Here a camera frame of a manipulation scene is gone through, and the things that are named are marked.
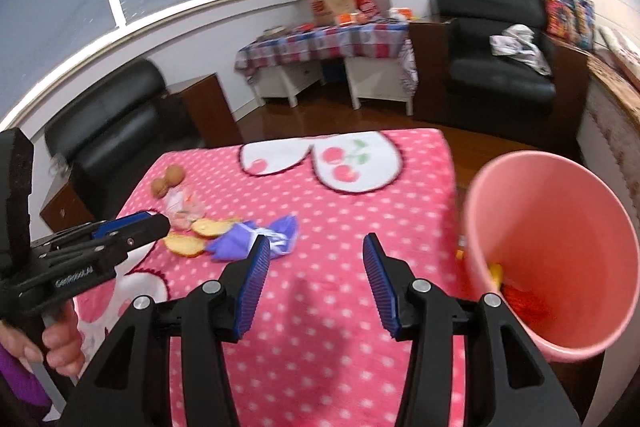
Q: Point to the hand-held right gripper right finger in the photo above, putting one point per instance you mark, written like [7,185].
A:
[382,292]

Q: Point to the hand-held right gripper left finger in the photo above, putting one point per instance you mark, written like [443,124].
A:
[252,287]

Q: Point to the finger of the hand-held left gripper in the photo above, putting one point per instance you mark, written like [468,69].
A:
[145,234]
[120,223]

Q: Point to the yellow bread slice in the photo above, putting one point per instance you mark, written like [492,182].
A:
[215,227]
[186,246]

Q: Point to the clear plastic bag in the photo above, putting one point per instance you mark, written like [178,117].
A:
[182,207]

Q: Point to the purple wrapper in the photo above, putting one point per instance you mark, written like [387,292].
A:
[240,242]

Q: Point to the yellow waffle plate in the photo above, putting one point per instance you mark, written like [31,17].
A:
[496,276]

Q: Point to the red waffle plate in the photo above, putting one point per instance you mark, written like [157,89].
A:
[525,304]

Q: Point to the pink plastic basin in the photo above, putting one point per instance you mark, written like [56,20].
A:
[550,232]

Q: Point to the person's left forearm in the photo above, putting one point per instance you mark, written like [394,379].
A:
[15,382]

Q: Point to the person's left hand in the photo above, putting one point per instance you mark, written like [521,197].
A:
[62,342]

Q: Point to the brown round fruit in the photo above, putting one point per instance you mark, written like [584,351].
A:
[160,188]
[174,174]

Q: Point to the small wooden cabinet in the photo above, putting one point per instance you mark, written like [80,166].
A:
[65,207]

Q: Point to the pink polka-dot blanket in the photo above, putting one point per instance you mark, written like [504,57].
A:
[300,207]

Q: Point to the black leather armchair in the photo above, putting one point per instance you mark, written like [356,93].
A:
[495,72]
[115,127]

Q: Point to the wooden side table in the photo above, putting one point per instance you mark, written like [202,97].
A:
[205,107]

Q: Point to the white desk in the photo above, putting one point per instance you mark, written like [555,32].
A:
[370,77]

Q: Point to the table with checkered cloth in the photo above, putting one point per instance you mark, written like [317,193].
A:
[325,39]

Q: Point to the white crumpled cloth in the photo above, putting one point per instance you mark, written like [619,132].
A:
[520,44]

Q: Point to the red snack box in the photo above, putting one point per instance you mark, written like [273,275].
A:
[367,4]

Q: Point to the colourful printed cushion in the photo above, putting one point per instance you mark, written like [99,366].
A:
[567,14]

